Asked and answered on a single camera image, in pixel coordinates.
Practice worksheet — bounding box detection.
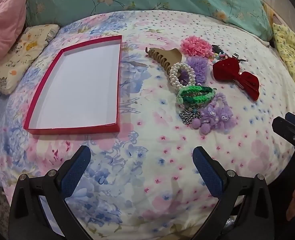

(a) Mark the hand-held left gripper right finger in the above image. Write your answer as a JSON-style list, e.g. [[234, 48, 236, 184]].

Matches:
[[192, 146, 274, 240]]

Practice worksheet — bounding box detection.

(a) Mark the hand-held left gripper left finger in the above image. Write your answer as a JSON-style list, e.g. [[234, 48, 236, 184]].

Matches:
[[9, 145, 91, 240]]

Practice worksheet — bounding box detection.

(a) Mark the rhinestone butterfly hair clip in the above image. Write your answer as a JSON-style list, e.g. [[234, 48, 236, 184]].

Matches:
[[179, 106, 202, 124]]

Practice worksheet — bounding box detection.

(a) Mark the shallow red cardboard box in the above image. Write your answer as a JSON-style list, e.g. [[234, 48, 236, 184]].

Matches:
[[23, 35, 123, 135]]

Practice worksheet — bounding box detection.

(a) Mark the red bow hair clip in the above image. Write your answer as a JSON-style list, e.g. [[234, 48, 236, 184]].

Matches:
[[212, 57, 260, 101]]

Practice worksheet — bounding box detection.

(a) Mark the white pearl scrunchie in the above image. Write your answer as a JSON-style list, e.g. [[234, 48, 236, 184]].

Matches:
[[169, 62, 196, 88]]

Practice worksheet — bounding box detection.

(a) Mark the purple lace scrunchie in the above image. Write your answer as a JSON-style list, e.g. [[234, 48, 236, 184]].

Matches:
[[186, 56, 210, 84]]

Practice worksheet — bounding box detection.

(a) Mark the black beaded hair comb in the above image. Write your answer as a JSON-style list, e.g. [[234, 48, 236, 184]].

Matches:
[[207, 44, 229, 62]]

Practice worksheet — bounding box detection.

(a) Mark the beige hair claw clip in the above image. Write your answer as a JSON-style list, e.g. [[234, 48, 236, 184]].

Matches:
[[145, 47, 183, 75]]

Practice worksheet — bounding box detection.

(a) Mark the pink lace scrunchie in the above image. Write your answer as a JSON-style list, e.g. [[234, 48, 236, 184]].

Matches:
[[180, 36, 214, 58]]

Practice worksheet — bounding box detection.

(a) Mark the yellow floral pillow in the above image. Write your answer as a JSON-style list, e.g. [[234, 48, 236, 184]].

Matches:
[[272, 22, 295, 100]]

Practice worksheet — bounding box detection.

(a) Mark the floral bed sheet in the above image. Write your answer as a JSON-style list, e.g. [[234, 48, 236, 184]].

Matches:
[[0, 10, 295, 240]]

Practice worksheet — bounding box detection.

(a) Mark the small metal hair clip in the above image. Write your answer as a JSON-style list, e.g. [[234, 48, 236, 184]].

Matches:
[[231, 52, 248, 63]]

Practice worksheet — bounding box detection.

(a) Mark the cream cartoon animal pillow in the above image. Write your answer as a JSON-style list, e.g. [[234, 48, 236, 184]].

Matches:
[[0, 24, 60, 95]]

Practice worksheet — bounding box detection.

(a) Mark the pink blanket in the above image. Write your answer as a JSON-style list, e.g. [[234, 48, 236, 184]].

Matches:
[[0, 0, 41, 73]]

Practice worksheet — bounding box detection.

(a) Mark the purple plush hair tie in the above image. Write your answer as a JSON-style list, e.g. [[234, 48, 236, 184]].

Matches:
[[212, 92, 238, 130], [191, 100, 219, 135]]

